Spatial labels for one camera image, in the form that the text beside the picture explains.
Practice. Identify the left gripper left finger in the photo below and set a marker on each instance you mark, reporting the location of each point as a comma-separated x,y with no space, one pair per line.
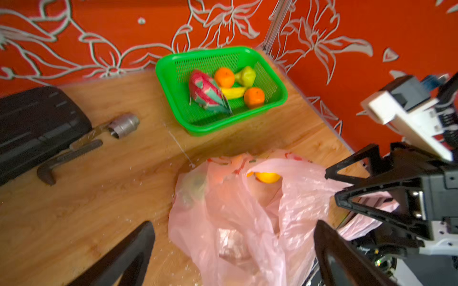
126,263

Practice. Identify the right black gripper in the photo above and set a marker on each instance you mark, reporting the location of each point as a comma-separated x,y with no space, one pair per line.
409,189

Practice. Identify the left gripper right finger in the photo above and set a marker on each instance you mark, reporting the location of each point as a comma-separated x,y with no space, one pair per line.
341,264

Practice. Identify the pink plastic bag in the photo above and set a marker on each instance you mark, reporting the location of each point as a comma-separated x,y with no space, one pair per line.
239,231

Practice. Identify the yellow lemon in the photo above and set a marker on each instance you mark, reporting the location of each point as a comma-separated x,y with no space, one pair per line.
267,178

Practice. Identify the orange tangerine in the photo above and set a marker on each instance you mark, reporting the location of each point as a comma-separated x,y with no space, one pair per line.
254,97
224,77

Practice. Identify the pink dragon fruit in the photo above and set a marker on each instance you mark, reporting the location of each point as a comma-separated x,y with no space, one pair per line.
205,92

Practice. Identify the yellow green pear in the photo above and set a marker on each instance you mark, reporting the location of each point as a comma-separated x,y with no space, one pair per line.
246,77

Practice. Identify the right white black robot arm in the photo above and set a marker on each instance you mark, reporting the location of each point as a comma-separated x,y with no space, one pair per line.
388,242

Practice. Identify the metal wrench tool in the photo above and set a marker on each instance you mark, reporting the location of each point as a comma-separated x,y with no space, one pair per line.
119,127

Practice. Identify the black plastic tool case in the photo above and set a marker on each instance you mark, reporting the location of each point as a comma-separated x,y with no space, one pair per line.
36,125

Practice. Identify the green plastic basket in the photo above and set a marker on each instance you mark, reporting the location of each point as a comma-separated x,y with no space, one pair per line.
174,71

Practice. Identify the yellow banana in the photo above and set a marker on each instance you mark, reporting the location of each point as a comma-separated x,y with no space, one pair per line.
233,93

